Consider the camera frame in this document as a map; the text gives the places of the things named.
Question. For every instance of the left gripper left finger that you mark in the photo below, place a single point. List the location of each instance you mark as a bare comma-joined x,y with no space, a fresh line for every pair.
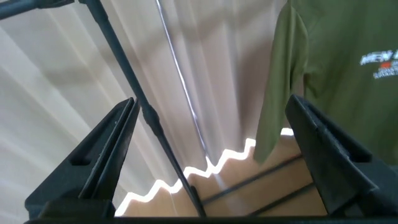
102,174

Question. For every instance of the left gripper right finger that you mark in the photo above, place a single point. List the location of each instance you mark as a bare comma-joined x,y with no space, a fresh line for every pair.
329,168

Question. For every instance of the green printed t-shirt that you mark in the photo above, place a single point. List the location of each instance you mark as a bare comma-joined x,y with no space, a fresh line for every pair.
342,93

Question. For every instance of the black clothes rack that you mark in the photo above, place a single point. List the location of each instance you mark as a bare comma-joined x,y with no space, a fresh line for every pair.
124,62

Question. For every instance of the beige curtain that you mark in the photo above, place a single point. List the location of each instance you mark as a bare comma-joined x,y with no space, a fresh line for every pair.
62,77

